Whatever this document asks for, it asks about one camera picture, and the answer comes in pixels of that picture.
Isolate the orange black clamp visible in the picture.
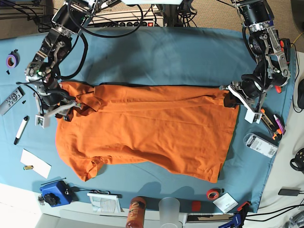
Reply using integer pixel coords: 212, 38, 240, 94
280, 38, 291, 65

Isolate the frosted plastic cup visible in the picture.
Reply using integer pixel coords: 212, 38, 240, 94
159, 197, 182, 228

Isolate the blue box with knob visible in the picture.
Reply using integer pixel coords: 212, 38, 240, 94
39, 180, 72, 207

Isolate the blue clamp bottom right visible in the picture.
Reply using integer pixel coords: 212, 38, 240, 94
218, 201, 251, 228

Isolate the black power adapter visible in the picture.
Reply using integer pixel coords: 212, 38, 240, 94
278, 188, 301, 196

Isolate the orange screwdriver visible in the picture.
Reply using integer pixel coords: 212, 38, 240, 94
275, 86, 283, 94

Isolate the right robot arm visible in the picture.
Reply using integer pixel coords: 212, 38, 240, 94
24, 0, 105, 128

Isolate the orange black utility knife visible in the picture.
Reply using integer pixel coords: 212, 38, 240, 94
261, 108, 282, 142

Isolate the white booklet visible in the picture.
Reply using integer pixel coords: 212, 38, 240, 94
87, 193, 121, 213

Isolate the grey remote control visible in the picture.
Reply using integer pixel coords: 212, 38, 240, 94
0, 86, 25, 116

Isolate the red tape roll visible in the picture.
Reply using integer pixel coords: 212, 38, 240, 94
206, 189, 221, 200

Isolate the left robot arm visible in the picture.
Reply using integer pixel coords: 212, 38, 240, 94
220, 0, 291, 124

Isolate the white marker pen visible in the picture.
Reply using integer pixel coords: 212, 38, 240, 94
14, 116, 29, 145

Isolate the purple tape roll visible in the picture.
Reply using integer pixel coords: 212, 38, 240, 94
6, 53, 19, 68

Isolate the white paper card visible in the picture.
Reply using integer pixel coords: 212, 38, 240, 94
20, 149, 51, 179

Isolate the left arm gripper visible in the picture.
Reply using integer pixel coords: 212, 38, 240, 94
219, 75, 268, 123

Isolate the small AA battery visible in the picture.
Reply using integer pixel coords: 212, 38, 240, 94
23, 166, 34, 170

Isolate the blue-grey table cloth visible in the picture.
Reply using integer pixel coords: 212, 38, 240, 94
0, 26, 297, 214

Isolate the red flat piece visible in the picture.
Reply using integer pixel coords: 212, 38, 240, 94
191, 201, 201, 212

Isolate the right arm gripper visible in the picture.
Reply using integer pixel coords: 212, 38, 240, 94
34, 82, 82, 128

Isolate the orange drink bottle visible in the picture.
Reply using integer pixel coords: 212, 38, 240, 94
125, 197, 146, 228

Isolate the plastic blister pack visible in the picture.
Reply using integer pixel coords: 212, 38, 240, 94
243, 133, 278, 158

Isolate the purple glue tube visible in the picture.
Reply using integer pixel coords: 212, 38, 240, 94
273, 114, 286, 135

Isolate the white square packet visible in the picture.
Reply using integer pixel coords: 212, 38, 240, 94
213, 193, 238, 213

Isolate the black power strip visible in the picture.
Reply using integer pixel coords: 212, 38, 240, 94
94, 20, 164, 28

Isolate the orange t-shirt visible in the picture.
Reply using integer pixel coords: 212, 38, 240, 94
56, 82, 239, 183

